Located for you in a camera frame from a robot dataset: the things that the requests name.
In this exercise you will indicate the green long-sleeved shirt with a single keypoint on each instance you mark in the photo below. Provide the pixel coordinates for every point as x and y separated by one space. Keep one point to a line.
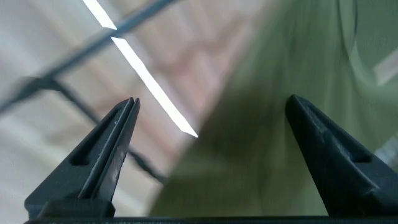
295 77

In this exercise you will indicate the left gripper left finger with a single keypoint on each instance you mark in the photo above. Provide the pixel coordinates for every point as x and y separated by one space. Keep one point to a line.
93 168

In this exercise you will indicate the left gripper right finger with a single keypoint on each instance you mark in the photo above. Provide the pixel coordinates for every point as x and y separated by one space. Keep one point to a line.
335 161

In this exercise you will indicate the black clothes rack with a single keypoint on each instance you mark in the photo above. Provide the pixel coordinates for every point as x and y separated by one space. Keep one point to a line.
127 24

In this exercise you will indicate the beige curtain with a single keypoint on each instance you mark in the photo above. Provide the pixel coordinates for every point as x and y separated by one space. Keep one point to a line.
37 46

